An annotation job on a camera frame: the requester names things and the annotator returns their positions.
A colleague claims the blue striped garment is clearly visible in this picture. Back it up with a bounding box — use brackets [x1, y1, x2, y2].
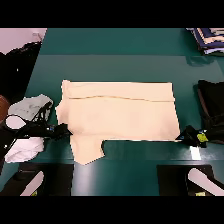
[185, 27, 224, 55]

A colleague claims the light grey garment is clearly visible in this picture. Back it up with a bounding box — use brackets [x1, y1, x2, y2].
[7, 93, 54, 124]

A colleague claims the black garment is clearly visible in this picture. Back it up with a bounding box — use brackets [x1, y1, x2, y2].
[0, 41, 43, 105]
[194, 79, 224, 118]

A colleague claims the cream T-shirt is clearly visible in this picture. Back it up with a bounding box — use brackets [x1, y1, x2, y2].
[54, 79, 182, 166]

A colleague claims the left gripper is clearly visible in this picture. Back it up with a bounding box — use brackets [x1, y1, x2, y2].
[49, 122, 73, 141]

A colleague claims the brown garment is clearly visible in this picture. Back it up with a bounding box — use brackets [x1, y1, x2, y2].
[0, 94, 11, 123]

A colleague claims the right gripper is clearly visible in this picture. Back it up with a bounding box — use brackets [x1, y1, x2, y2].
[175, 124, 202, 148]

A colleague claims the white garment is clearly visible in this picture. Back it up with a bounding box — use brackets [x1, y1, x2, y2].
[4, 136, 46, 164]

